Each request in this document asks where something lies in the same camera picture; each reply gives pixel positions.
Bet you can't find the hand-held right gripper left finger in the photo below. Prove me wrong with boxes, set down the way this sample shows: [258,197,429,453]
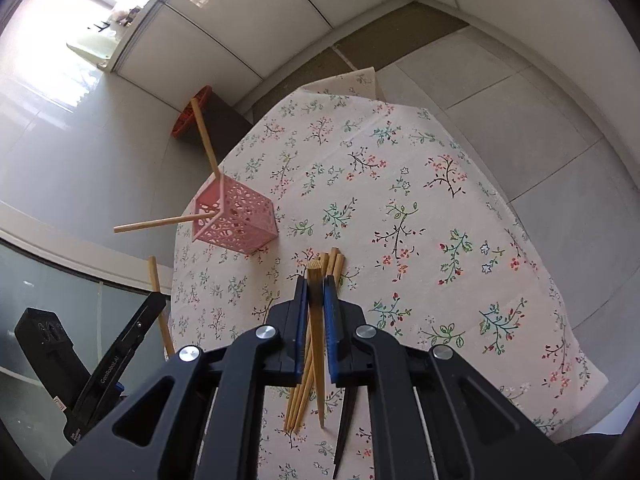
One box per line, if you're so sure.
[50,276,313,480]

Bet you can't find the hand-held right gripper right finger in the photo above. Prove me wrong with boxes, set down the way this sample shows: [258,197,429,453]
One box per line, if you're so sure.
[322,276,586,480]

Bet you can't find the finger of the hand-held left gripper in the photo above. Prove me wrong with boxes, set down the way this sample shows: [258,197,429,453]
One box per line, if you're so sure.
[115,290,168,362]

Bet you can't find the black chopstick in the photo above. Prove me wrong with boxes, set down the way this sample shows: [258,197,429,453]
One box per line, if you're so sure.
[332,385,357,480]

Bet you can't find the pink perforated utensil basket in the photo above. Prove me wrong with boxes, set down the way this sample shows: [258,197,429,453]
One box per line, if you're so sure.
[192,174,277,255]

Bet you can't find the floral tablecloth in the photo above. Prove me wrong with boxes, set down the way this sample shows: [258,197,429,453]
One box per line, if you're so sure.
[165,67,608,480]

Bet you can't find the brown trash bin red liner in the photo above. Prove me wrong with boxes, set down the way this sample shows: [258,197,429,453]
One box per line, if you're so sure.
[171,86,253,156]

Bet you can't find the olive floor mat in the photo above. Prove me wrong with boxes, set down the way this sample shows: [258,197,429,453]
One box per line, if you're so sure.
[235,46,353,126]
[331,1,471,74]

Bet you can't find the white kitchen countertop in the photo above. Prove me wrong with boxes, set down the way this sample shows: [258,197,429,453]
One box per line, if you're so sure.
[65,0,201,73]

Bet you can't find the white base cabinets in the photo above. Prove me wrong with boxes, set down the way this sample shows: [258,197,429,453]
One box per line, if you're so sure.
[107,0,640,161]

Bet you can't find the windowsill clutter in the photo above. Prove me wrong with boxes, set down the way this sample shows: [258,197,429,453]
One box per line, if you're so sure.
[87,0,173,31]

